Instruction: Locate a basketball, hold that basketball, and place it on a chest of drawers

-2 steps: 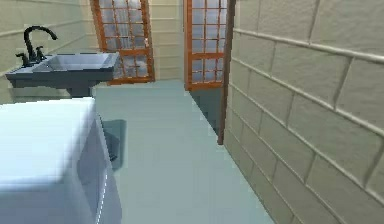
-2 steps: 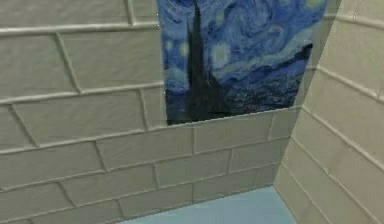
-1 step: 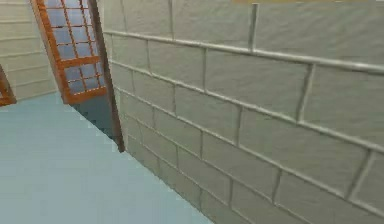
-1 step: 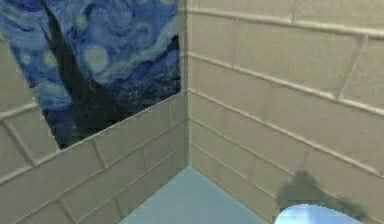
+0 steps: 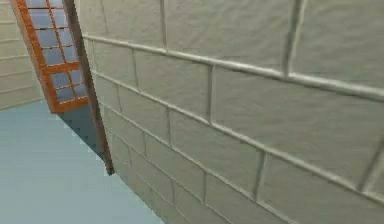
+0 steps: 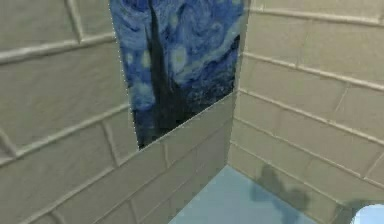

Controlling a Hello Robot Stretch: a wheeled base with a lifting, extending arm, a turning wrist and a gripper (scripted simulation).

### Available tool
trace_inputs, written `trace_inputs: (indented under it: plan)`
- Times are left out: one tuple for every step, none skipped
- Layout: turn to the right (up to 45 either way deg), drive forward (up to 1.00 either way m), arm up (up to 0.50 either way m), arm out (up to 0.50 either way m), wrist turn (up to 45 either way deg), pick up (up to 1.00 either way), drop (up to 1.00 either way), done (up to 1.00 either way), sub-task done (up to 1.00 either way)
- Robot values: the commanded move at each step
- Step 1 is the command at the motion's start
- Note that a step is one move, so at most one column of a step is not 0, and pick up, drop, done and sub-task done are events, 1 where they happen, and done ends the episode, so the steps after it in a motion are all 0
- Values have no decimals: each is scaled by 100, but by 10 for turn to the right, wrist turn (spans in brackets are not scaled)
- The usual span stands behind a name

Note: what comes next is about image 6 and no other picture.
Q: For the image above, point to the blue swirled night sky painting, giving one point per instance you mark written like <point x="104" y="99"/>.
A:
<point x="186" y="60"/>

